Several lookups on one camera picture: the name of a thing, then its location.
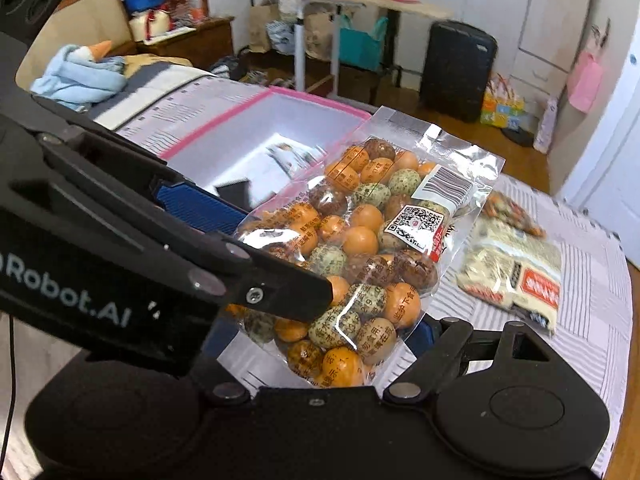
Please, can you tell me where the white door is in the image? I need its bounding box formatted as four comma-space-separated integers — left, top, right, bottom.
555, 70, 640, 211

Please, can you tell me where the yellow blanket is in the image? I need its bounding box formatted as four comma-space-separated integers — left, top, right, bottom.
122, 52, 193, 78

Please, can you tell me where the pink cardboard box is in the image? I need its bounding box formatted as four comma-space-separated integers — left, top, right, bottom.
115, 85, 373, 221

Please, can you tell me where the large clear coated peanut bag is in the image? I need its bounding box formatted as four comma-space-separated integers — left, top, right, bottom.
220, 105, 507, 391

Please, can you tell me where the light blue blanket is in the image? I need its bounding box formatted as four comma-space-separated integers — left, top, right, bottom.
31, 40, 126, 111

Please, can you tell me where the pink hanging bag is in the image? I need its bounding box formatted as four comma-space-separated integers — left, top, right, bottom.
567, 52, 606, 113

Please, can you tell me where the wooden rolling side table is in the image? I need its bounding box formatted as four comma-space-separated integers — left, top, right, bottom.
280, 0, 453, 106

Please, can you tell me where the red orange box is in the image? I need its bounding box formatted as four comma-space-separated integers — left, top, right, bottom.
167, 0, 210, 23

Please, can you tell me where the brown paper bag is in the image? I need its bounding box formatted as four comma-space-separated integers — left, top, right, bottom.
304, 12, 343, 61
248, 4, 281, 53

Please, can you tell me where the white patterned bag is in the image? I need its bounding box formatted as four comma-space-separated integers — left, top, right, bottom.
532, 95, 561, 156

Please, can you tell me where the white snack pack red label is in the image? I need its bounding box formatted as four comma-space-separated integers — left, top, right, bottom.
455, 217, 563, 336

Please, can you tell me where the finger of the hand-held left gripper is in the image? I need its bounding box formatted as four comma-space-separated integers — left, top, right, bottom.
30, 92, 253, 236
60, 170, 335, 322

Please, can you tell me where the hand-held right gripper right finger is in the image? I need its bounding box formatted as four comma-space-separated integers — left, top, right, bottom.
382, 317, 553, 403

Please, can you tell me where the beige headboard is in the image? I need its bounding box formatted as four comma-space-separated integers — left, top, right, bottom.
15, 0, 138, 91

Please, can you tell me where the small clear coated peanut bag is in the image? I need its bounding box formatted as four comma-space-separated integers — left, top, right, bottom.
482, 190, 547, 238

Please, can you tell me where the white wardrobe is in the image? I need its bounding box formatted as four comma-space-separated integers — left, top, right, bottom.
400, 0, 626, 106

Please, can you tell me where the black suitcase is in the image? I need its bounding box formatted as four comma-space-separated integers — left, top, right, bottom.
419, 20, 498, 123

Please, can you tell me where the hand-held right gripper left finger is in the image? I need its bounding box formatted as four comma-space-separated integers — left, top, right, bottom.
190, 310, 251, 407

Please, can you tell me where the colourful gift bag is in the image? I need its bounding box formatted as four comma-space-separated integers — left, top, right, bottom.
480, 74, 526, 128

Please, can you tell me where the teal bag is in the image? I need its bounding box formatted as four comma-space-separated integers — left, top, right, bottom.
339, 16, 390, 68

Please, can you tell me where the black round floor object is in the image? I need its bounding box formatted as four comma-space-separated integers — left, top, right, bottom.
500, 125, 538, 148

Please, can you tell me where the black cable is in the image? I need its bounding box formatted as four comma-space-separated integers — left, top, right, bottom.
0, 315, 18, 461

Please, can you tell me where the wooden nightstand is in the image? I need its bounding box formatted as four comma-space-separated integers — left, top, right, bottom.
135, 16, 236, 68

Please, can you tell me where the white bag red strap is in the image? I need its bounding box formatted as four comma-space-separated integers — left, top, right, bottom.
129, 10, 173, 43

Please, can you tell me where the white blue shopping bag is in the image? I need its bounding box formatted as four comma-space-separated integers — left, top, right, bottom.
265, 20, 298, 55

